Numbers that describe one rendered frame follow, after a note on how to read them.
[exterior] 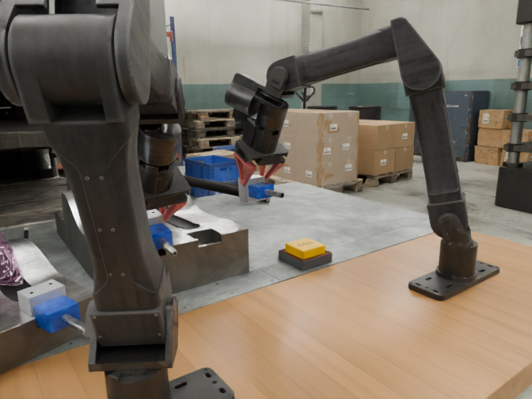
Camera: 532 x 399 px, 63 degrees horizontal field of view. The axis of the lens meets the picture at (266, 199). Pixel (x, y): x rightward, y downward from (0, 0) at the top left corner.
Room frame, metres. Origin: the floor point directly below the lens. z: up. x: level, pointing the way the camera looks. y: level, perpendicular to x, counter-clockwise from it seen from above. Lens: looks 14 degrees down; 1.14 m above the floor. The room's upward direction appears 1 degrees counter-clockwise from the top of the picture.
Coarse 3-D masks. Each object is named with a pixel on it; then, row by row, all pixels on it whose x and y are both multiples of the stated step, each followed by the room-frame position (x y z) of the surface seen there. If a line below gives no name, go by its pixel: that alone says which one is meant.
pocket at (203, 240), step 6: (210, 228) 0.79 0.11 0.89; (192, 234) 0.77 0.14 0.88; (198, 234) 0.78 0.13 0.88; (204, 234) 0.78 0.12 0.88; (210, 234) 0.79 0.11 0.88; (216, 234) 0.78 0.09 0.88; (198, 240) 0.78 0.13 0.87; (204, 240) 0.78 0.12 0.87; (210, 240) 0.79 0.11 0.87; (216, 240) 0.78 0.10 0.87
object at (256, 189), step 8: (256, 176) 0.97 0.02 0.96; (240, 184) 0.96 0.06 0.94; (248, 184) 0.94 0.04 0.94; (256, 184) 0.93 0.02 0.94; (264, 184) 0.93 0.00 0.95; (272, 184) 0.93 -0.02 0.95; (240, 192) 0.96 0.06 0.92; (248, 192) 0.93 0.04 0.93; (256, 192) 0.91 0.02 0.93; (264, 192) 0.91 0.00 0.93; (272, 192) 0.89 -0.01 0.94; (280, 192) 0.87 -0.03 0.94; (240, 200) 0.96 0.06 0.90; (248, 200) 0.93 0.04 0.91; (256, 200) 0.95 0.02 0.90
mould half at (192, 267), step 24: (72, 216) 0.86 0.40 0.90; (192, 216) 0.90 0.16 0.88; (216, 216) 0.89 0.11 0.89; (72, 240) 0.89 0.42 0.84; (192, 240) 0.72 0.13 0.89; (240, 240) 0.78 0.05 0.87; (168, 264) 0.69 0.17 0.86; (192, 264) 0.72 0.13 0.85; (216, 264) 0.75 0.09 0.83; (240, 264) 0.78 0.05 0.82
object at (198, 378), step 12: (108, 372) 0.38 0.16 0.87; (120, 372) 0.37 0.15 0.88; (132, 372) 0.37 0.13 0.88; (144, 372) 0.37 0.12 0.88; (156, 372) 0.38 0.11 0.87; (192, 372) 0.47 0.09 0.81; (204, 372) 0.47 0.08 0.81; (108, 384) 0.37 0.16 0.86; (120, 384) 0.36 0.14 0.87; (132, 384) 0.36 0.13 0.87; (144, 384) 0.37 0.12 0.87; (156, 384) 0.37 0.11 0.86; (168, 384) 0.39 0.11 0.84; (180, 384) 0.44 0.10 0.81; (192, 384) 0.44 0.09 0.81; (204, 384) 0.44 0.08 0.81; (216, 384) 0.44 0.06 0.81; (108, 396) 0.37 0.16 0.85; (120, 396) 0.36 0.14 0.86; (132, 396) 0.36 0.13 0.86; (144, 396) 0.37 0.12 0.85; (156, 396) 0.37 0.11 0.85; (168, 396) 0.39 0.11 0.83; (180, 396) 0.42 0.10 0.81; (192, 396) 0.42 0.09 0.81; (204, 396) 0.42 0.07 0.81; (216, 396) 0.42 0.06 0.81; (228, 396) 0.42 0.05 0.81
